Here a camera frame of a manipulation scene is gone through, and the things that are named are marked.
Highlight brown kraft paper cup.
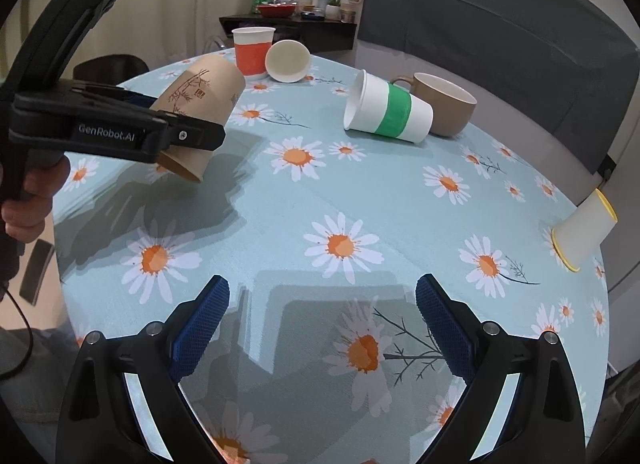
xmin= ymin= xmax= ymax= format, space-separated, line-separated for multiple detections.
xmin=151 ymin=54 xmax=245 ymax=182

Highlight white cup red sleeve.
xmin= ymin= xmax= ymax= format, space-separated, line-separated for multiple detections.
xmin=232 ymin=26 xmax=276 ymax=77

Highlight plain white paper cup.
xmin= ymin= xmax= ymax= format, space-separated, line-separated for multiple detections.
xmin=265 ymin=39 xmax=311 ymax=84

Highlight white cup green band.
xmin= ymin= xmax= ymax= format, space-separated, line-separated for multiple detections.
xmin=343 ymin=70 xmax=434 ymax=144

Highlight white cup yellow rim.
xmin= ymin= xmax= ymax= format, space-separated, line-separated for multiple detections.
xmin=551 ymin=189 xmax=618 ymax=272

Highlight person's left hand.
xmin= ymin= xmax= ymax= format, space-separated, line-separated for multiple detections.
xmin=1 ymin=155 xmax=70 ymax=244

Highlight clear acrylic chair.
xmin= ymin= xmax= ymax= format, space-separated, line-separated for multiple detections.
xmin=203 ymin=35 xmax=233 ymax=54

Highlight black phone on floor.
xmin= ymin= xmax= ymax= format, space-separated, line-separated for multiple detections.
xmin=20 ymin=239 xmax=54 ymax=306

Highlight red bowl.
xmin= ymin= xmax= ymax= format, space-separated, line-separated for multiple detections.
xmin=257 ymin=4 xmax=296 ymax=19

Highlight small potted plant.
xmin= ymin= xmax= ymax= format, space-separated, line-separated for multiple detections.
xmin=324 ymin=0 xmax=341 ymax=21

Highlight daisy print blue tablecloth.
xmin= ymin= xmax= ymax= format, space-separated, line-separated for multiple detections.
xmin=54 ymin=58 xmax=608 ymax=463

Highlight brown ceramic mug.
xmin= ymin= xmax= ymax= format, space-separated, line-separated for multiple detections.
xmin=390 ymin=72 xmax=477 ymax=138

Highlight dark grey cloth cover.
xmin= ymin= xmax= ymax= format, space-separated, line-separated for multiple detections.
xmin=359 ymin=0 xmax=639 ymax=172

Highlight black wall shelf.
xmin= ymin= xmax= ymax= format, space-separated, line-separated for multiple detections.
xmin=219 ymin=14 xmax=357 ymax=54

